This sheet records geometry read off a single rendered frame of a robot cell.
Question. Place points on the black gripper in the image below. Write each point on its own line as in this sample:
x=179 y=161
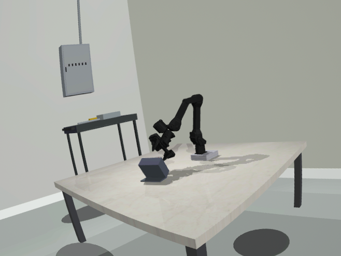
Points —
x=163 y=142

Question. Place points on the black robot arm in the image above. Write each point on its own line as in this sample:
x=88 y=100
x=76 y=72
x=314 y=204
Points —
x=175 y=124

